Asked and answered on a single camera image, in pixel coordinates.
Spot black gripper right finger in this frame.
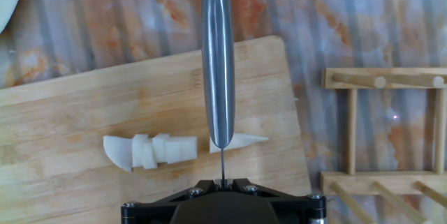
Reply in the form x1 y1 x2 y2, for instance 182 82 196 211
224 179 328 224

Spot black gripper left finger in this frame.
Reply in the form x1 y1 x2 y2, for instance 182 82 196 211
121 179 225 224

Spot steel cleaver knife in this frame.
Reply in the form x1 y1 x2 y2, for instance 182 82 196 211
201 0 236 187

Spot white radish slice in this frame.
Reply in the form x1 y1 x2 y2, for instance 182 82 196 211
152 133 171 164
102 135 134 173
131 133 149 168
164 136 183 165
179 136 198 163
142 138 159 170

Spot tapered white radish piece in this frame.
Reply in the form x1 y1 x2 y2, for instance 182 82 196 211
209 132 270 154

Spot wooden peg rack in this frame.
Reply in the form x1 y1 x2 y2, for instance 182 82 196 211
320 66 447 224

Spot wooden cutting board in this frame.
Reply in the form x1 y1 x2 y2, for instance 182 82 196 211
0 35 313 224

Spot marble pattern plastic mat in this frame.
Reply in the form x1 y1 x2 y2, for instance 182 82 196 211
0 0 447 224

